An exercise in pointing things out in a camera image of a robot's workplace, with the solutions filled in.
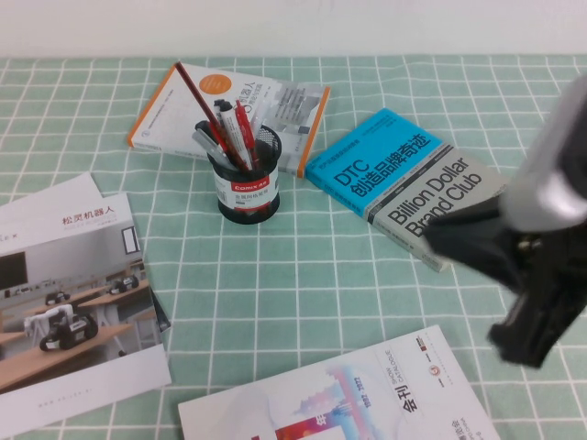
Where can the black pen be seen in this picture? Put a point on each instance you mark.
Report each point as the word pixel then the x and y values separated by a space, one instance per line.
pixel 202 127

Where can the slim red pen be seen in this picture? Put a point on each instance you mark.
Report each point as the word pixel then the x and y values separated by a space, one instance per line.
pixel 245 128

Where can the white marker with black cap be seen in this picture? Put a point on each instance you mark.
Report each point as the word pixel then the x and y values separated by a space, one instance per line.
pixel 231 128

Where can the grey pen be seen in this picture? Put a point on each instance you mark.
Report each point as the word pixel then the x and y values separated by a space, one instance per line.
pixel 204 142

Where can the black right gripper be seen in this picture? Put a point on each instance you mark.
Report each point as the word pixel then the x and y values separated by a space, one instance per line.
pixel 546 266

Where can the green checked tablecloth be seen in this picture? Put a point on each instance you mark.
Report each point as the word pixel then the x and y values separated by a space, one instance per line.
pixel 321 284

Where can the white book with orange edges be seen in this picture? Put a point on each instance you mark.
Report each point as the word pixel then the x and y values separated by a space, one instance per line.
pixel 169 119

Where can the black mesh pen holder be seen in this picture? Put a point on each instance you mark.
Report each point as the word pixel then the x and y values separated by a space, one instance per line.
pixel 247 206

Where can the white show catalogue magazine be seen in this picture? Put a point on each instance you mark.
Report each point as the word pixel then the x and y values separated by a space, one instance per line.
pixel 367 403

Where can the red pencil with eraser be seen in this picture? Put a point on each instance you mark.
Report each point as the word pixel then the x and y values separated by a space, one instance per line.
pixel 197 95

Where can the blue and grey book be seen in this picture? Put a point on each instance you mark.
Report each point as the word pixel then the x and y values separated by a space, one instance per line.
pixel 390 174

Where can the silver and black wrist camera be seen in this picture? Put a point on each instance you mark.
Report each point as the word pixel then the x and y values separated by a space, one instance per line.
pixel 546 174

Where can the robot brochure with classroom photo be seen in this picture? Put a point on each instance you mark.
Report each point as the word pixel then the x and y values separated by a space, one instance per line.
pixel 69 275

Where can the clear plastic pen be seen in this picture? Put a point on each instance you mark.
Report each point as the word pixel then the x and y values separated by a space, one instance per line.
pixel 259 121

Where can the plain white brochure sheet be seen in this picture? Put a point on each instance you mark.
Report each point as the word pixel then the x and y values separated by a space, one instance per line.
pixel 59 192

